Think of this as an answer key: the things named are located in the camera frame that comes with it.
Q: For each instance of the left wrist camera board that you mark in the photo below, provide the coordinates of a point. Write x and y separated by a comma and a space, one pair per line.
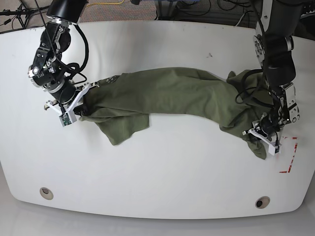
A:
274, 149

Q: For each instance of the right table cable grommet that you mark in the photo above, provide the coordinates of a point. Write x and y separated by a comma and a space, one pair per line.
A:
262, 202

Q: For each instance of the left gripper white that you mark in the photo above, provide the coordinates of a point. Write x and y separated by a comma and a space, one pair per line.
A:
267, 128

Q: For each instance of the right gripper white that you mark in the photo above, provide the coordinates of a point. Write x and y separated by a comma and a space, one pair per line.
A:
67, 96

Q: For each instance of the olive green T-shirt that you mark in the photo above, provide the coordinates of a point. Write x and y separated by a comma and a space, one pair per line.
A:
121, 104

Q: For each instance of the red tape rectangle marking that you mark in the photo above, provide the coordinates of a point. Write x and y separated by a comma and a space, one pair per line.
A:
287, 155

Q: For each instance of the table cable grommet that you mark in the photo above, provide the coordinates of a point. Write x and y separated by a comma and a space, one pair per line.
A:
262, 202
46, 193

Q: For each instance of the black tripod stand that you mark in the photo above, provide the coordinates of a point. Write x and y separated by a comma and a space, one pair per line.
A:
22, 14

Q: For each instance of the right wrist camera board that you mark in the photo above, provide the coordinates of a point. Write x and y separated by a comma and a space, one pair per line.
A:
67, 119

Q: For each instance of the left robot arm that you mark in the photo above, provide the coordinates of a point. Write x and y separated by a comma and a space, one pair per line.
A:
272, 85

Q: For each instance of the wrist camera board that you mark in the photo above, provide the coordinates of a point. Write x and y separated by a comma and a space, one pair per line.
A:
274, 149
67, 119

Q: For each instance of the left table cable grommet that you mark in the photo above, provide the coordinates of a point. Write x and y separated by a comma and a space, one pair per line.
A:
46, 193

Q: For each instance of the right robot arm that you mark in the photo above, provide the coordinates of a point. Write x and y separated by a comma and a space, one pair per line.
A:
47, 70

